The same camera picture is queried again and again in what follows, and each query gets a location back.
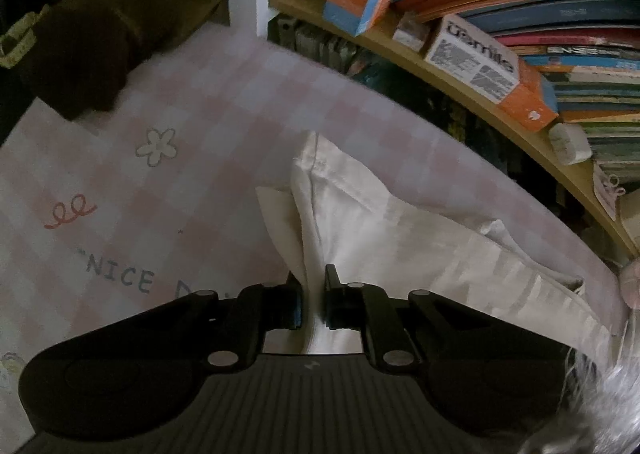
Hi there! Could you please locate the pink hair clip card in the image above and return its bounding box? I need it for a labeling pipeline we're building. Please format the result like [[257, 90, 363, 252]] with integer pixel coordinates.
[[591, 161, 627, 224]]

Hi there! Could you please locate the flat white orange box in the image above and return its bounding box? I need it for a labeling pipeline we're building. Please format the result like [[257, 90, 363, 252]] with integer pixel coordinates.
[[424, 14, 560, 133]]

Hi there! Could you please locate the white wristwatch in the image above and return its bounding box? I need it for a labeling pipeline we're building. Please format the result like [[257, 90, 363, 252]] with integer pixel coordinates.
[[0, 6, 52, 69]]

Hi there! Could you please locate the cream sweatshirt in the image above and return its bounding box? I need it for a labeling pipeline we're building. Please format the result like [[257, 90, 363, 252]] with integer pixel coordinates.
[[255, 130, 615, 356]]

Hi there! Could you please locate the olive brown garment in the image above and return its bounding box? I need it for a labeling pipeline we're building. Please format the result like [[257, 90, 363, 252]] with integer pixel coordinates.
[[20, 0, 227, 124]]

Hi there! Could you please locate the small white box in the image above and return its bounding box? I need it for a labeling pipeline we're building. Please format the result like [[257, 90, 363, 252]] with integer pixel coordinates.
[[547, 121, 594, 166]]

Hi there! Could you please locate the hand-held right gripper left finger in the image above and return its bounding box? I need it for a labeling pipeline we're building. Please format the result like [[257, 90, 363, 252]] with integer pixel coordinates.
[[90, 271, 303, 371]]

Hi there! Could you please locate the white fluffy fabric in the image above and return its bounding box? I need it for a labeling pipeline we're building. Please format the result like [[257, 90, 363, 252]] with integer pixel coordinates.
[[560, 349, 640, 454]]

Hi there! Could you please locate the small grey eraser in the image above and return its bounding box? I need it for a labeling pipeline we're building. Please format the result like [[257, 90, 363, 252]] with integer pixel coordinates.
[[392, 11, 432, 49]]

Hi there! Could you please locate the pink checked bed sheet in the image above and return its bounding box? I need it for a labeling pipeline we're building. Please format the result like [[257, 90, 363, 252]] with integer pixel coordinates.
[[0, 23, 628, 454]]

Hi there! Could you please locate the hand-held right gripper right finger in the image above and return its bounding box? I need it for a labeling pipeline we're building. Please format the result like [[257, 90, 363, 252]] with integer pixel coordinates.
[[322, 264, 521, 370]]

